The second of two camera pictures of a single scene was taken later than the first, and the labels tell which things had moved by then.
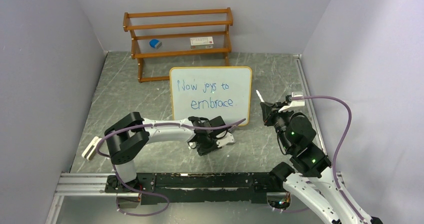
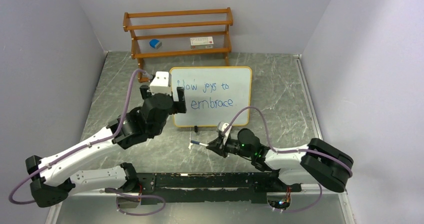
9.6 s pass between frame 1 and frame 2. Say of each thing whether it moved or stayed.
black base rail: stayed
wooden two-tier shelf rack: stayed
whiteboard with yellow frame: stayed
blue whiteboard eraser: stayed
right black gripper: moved
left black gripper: moved
